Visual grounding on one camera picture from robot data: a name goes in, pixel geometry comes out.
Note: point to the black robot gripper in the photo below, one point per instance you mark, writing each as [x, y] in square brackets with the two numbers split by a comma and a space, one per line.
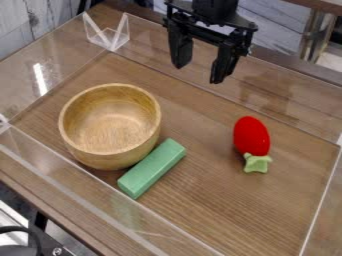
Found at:
[212, 22]

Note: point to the wooden bowl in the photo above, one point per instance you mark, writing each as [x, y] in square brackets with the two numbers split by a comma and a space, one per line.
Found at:
[110, 125]

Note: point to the clear acrylic enclosure wall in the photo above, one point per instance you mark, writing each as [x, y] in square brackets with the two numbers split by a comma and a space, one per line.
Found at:
[207, 209]

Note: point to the green rectangular block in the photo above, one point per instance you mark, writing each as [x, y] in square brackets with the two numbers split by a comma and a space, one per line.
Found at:
[146, 173]

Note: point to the black metal frame bracket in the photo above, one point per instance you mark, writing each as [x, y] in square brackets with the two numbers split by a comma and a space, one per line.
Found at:
[57, 243]

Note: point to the metal table leg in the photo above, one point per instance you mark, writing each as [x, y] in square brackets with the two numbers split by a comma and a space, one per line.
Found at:
[317, 34]

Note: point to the clear acrylic corner bracket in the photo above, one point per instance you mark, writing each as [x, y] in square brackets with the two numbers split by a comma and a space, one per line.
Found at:
[107, 38]

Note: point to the red plush strawberry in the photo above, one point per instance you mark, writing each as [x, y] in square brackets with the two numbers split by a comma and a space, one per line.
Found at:
[252, 143]

